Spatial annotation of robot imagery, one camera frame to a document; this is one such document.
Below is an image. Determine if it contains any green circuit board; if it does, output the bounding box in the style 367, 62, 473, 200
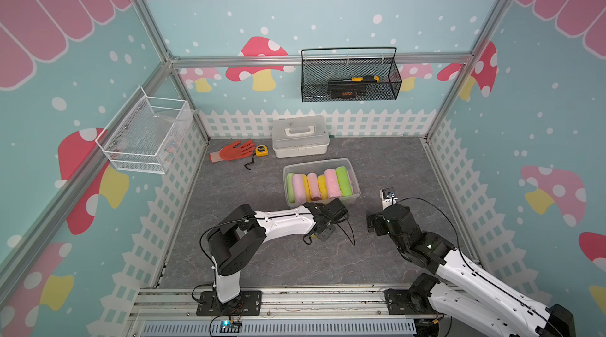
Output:
219, 321, 242, 334

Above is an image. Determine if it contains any pink trash bag roll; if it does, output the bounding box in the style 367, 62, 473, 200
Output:
307, 172, 322, 201
324, 169, 342, 198
292, 174, 307, 204

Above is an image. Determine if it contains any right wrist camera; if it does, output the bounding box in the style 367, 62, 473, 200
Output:
380, 187, 399, 211

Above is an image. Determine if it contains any clear plastic storage box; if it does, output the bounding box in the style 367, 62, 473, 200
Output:
282, 158, 361, 208

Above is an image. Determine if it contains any pale green trash bag roll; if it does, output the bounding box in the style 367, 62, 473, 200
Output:
286, 173, 295, 204

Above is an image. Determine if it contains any yellow trash bag roll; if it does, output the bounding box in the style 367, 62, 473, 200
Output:
317, 174, 328, 200
301, 174, 312, 202

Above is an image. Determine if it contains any yellow tape measure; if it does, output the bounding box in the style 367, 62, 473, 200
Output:
256, 145, 269, 157

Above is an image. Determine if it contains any white wire mesh basket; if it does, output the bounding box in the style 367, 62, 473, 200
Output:
96, 87, 193, 174

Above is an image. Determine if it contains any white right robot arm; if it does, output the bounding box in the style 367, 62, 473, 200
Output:
367, 203, 576, 336

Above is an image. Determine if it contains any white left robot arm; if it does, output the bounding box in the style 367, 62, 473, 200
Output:
200, 199, 349, 305

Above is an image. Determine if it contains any white plastic tool case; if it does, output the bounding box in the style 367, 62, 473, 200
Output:
271, 115, 330, 159

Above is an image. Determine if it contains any black wire mesh basket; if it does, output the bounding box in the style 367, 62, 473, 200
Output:
301, 47, 402, 102

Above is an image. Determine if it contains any light green trash bag roll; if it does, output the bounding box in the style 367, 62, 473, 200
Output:
336, 166, 354, 197

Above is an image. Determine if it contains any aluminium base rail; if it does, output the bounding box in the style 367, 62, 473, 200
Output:
127, 282, 517, 324

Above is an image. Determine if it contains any red work glove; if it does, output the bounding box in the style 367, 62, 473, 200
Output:
210, 140, 257, 163

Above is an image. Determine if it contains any black tool with orange label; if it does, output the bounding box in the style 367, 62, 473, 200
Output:
327, 81, 367, 100

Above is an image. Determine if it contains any yellow black screwdriver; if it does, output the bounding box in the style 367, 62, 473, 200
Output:
328, 75, 380, 84

